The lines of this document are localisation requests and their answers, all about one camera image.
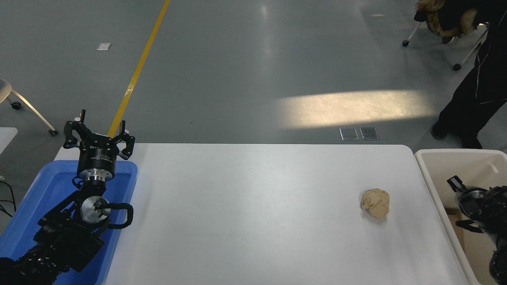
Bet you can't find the yellow floor line tape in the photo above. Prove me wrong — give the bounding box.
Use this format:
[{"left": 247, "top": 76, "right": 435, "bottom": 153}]
[{"left": 107, "top": 0, "right": 171, "bottom": 138}]

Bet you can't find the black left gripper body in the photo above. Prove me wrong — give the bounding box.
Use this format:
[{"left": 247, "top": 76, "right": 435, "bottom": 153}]
[{"left": 78, "top": 134, "right": 120, "bottom": 172}]

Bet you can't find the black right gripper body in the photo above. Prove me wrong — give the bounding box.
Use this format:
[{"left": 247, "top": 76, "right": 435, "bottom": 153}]
[{"left": 458, "top": 188, "right": 492, "bottom": 220}]

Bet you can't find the small white side table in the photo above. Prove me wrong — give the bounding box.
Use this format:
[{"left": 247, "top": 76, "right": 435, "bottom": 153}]
[{"left": 0, "top": 127, "right": 18, "bottom": 156}]

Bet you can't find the tan paper ball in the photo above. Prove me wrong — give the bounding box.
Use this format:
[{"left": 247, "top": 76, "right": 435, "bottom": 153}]
[{"left": 360, "top": 188, "right": 391, "bottom": 219}]

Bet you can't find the large pale plastic bin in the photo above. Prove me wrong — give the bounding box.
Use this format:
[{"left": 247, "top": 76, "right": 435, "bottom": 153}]
[{"left": 415, "top": 149, "right": 507, "bottom": 285}]

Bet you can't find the person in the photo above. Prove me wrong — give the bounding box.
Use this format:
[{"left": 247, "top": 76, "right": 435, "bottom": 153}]
[{"left": 431, "top": 0, "right": 507, "bottom": 150}]

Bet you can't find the white wheeled chair frame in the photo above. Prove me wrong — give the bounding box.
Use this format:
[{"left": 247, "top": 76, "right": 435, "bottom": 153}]
[{"left": 402, "top": 20, "right": 490, "bottom": 72}]

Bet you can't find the black coat with fur trim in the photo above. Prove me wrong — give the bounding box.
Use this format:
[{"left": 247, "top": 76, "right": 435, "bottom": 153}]
[{"left": 414, "top": 0, "right": 480, "bottom": 38}]

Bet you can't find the white chair with casters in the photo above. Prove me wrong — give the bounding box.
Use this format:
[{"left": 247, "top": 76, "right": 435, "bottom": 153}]
[{"left": 0, "top": 78, "right": 59, "bottom": 136}]

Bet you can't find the blue plastic tray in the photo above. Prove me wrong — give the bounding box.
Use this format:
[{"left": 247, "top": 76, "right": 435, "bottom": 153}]
[{"left": 0, "top": 160, "right": 138, "bottom": 285}]

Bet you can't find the thin black cable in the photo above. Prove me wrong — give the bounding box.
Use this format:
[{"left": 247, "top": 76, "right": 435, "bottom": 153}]
[{"left": 0, "top": 176, "right": 17, "bottom": 218}]

